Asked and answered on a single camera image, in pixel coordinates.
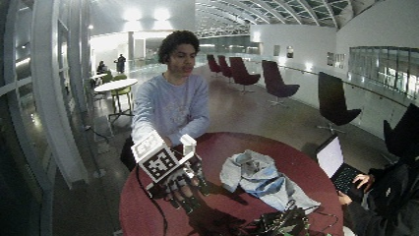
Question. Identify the black laptop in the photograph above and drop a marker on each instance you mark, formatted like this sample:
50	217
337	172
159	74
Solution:
338	165

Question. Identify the white pillar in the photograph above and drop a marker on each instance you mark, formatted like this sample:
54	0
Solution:
55	95

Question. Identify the wall handrail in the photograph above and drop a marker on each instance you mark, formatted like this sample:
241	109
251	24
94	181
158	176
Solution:
349	83

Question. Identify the white cube of black markers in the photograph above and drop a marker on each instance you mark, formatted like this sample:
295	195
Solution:
156	158

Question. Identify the dark red swivel chair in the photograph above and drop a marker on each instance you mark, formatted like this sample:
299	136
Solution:
279	82
334	101
243	73
225	67
213	65

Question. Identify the the person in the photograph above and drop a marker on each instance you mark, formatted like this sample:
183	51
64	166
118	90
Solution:
171	101

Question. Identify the wall picture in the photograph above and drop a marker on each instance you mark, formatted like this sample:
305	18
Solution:
330	59
341	61
291	52
277	50

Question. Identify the glass window panels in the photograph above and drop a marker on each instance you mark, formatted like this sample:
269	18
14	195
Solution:
386	70

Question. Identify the crumpled white and blue cloth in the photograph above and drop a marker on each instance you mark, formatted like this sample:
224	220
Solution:
260	178

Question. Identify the small white block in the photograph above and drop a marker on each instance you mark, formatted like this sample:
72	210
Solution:
188	144

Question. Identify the white round side table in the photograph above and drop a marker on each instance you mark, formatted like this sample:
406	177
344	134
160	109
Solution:
116	86

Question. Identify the green chair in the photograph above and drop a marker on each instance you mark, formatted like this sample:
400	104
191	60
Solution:
122	92

